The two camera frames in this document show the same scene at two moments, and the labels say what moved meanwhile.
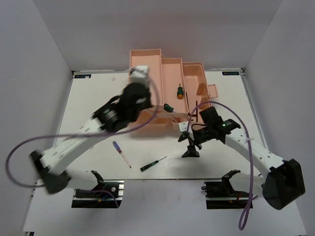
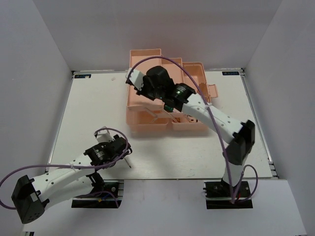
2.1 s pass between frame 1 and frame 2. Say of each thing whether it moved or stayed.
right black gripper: moved
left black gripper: moved
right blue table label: stayed
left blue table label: stayed
